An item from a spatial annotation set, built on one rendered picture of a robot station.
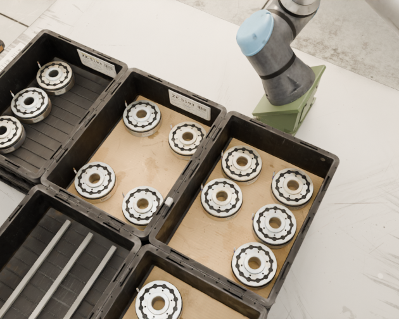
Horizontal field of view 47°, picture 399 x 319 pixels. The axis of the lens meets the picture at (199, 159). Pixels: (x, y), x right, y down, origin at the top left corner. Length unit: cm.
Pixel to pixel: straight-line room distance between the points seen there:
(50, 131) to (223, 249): 57
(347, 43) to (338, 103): 120
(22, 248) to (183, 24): 94
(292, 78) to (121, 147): 50
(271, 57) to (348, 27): 155
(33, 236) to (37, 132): 30
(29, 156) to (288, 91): 72
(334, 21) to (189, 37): 131
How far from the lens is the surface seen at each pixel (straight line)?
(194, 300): 107
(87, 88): 138
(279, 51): 127
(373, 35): 278
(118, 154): 123
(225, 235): 112
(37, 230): 120
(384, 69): 262
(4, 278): 119
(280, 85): 130
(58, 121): 134
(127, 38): 167
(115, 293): 99
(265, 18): 125
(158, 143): 123
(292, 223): 111
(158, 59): 159
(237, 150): 119
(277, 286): 99
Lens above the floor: 188
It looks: 61 degrees down
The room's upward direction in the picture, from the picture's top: 2 degrees counter-clockwise
